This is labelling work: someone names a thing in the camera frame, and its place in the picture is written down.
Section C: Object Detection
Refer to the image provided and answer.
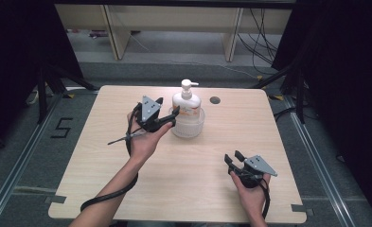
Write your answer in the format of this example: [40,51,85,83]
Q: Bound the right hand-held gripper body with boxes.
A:
[228,154,278,189]

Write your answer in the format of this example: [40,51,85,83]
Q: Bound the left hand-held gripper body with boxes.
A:
[134,96,177,133]

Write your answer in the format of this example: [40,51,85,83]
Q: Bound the white pump bottle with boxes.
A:
[171,79,203,128]

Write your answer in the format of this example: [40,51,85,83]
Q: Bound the person's right hand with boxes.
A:
[229,171,272,219]

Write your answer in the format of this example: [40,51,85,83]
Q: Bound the person's left hand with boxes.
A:
[126,111,174,166]

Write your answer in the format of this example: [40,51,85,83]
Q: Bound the grey tape piece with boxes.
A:
[291,203,314,218]
[44,195,68,205]

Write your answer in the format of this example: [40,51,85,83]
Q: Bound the light wooden shelf unit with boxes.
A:
[53,3,293,62]

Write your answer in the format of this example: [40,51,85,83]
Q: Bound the black metal stand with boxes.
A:
[36,61,100,125]
[251,60,309,125]

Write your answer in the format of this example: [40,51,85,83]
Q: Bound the dark curtain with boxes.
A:
[0,0,84,160]
[271,0,372,220]

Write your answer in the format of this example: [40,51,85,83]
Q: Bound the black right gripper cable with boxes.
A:
[258,182,272,220]

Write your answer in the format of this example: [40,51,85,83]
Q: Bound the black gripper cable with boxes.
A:
[258,182,272,220]
[80,103,143,213]

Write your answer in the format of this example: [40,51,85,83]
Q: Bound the black floor cable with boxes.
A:
[273,105,303,123]

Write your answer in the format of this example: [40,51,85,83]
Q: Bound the metal floor rail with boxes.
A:
[0,92,64,227]
[283,94,357,227]

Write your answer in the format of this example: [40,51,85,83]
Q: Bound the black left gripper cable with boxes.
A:
[80,103,143,213]

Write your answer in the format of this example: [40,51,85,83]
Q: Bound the bundle of black cables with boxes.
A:
[237,8,280,76]

